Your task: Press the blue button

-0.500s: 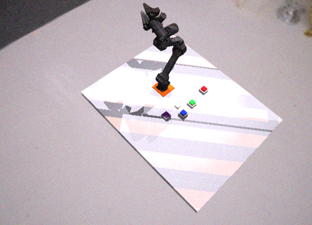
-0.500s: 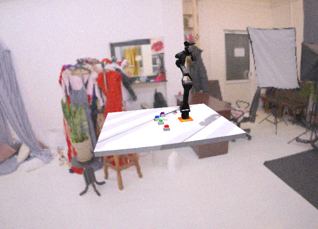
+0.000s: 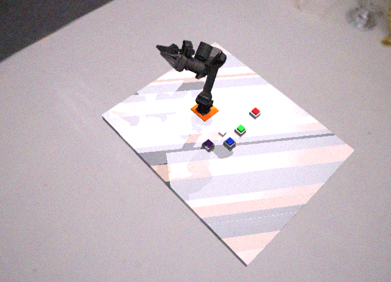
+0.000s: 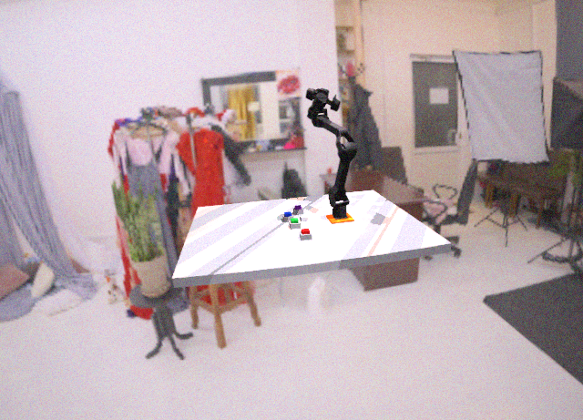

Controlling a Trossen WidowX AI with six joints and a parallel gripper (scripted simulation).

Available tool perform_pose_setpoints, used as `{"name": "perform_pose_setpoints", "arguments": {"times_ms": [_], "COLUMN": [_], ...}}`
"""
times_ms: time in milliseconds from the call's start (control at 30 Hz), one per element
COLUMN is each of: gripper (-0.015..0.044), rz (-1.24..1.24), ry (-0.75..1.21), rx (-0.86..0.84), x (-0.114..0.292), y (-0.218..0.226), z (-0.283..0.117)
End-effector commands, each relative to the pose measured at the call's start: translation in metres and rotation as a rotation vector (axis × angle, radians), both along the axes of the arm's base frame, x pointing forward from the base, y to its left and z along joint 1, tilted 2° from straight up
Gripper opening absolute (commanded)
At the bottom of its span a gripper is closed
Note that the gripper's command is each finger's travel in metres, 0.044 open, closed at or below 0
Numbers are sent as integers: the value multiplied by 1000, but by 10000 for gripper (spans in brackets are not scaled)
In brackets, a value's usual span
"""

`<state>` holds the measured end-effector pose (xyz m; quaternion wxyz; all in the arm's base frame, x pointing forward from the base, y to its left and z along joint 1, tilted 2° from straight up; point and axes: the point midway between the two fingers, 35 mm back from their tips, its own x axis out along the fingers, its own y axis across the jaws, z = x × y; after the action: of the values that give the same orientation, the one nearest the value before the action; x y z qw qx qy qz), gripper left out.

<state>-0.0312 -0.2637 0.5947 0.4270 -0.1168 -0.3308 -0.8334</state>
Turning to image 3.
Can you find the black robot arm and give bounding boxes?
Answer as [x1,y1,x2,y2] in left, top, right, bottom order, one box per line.
[178,40,227,116]

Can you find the blue button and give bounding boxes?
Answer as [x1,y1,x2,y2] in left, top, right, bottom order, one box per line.
[223,137,236,150]

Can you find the red button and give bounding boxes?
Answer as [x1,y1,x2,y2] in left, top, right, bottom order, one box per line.
[249,107,261,119]

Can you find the purple button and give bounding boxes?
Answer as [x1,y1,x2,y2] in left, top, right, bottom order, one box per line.
[202,139,214,152]

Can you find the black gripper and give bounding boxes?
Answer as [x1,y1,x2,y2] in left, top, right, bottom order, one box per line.
[156,44,195,72]

